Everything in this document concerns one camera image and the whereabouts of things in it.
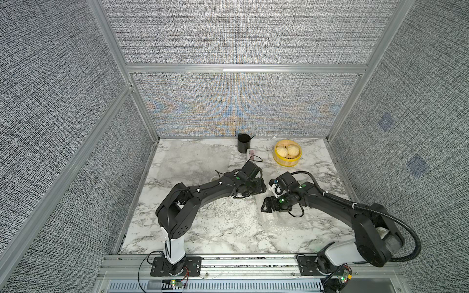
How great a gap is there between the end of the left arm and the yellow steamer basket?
321 mm

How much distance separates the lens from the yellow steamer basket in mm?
1059

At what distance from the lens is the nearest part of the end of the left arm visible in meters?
0.67
